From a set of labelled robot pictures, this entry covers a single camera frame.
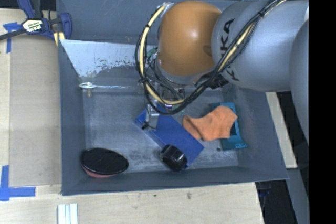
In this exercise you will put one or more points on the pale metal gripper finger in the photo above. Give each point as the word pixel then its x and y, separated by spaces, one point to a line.
pixel 153 120

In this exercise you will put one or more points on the blue flat block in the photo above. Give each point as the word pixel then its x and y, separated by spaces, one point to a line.
pixel 176 136

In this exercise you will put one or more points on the black round cap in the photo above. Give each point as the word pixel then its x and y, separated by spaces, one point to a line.
pixel 173 158

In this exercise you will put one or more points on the grey metal bin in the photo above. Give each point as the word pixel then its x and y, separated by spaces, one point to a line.
pixel 110 118

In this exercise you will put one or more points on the orange cloth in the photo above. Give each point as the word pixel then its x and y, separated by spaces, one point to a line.
pixel 214 124

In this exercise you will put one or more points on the black oval dish red rim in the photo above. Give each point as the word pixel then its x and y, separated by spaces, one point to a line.
pixel 103 161

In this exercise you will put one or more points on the teal flat box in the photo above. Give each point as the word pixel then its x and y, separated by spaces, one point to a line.
pixel 233 143

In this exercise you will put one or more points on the pale wood flat board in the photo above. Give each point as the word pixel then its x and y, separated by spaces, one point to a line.
pixel 34 112

